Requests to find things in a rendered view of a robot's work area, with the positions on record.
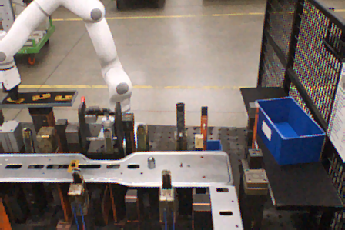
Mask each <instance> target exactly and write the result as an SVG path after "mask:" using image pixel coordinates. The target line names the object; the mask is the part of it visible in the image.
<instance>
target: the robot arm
mask: <svg viewBox="0 0 345 230"><path fill-rule="evenodd" d="M59 6H63V7H64V8H67V9H68V10H70V11H71V12H72V13H75V14H76V15H77V16H78V17H80V18H83V21H84V24H85V26H86V28H87V30H88V31H89V35H90V38H91V40H92V43H93V46H94V48H95V51H96V52H97V56H98V59H99V64H100V67H101V73H102V77H103V79H104V81H105V82H106V85H107V86H108V89H109V107H110V109H111V110H110V112H114V109H115V105H116V102H120V103H121V106H122V115H123V113H131V105H130V97H131V95H132V83H131V81H130V79H129V76H128V75H127V74H126V72H125V70H124V68H122V64H121V63H120V60H119V58H118V55H117V51H116V47H115V44H114V41H113V37H112V35H111V32H110V30H109V27H108V25H107V22H106V20H105V8H104V5H103V4H102V3H101V2H100V1H99V0H33V2H32V3H30V4H29V6H28V7H27V8H25V10H24V11H23V12H22V13H21V14H20V16H18V17H17V19H16V20H15V21H14V23H13V25H12V28H10V30H9V31H8V33H6V32H4V31H0V88H1V89H2V92H3V93H9V94H10V99H11V100H14V101H16V97H17V98H20V97H19V94H18V86H19V84H21V80H20V76H19V74H18V69H17V68H16V67H15V63H14V57H13V55H15V54H16V53H17V52H18V50H20V49H21V48H22V46H23V45H24V44H25V43H26V41H27V40H28V38H29V37H30V34H32V32H33V31H34V29H37V28H38V26H39V25H41V24H42V22H43V21H45V20H46V19H47V18H48V17H49V16H50V15H51V14H52V13H53V12H54V11H55V10H56V9H57V8H58V7H59ZM12 88H13V90H12Z"/></svg>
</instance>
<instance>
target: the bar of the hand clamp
mask: <svg viewBox="0 0 345 230"><path fill-rule="evenodd" d="M176 129H177V140H179V136H178V130H183V140H185V102H176Z"/></svg>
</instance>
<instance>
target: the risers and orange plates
mask: <svg viewBox="0 0 345 230"><path fill-rule="evenodd" d="M134 190H137V192H138V200H139V210H140V212H139V219H143V212H144V206H143V200H142V187H134ZM0 196H1V201H2V204H3V205H4V207H5V213H6V214H7V216H8V221H9V222H13V224H25V221H26V219H27V218H28V216H29V213H30V209H29V207H28V204H27V201H26V197H25V193H24V192H23V189H22V187H21V186H20V184H17V183H0ZM110 207H111V205H110V201H109V189H108V186H106V187H105V189H104V185H103V183H95V186H94V189H93V193H92V210H93V215H94V219H95V226H96V227H105V226H107V223H108V219H109V210H110Z"/></svg>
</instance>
